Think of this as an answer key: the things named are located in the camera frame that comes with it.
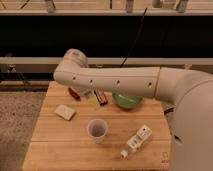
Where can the white sponge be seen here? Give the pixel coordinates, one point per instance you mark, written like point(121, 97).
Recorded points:
point(65, 112)

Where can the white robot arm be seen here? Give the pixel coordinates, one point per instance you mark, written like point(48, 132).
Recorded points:
point(189, 91)

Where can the brown chocolate bar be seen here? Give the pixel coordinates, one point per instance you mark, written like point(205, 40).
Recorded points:
point(101, 97)

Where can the green bowl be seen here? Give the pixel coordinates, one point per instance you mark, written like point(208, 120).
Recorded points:
point(126, 102)

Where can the wooden bamboo board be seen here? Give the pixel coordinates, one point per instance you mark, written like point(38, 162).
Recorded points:
point(64, 145)

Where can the white plastic bottle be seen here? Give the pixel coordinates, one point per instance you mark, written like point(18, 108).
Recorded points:
point(136, 141)

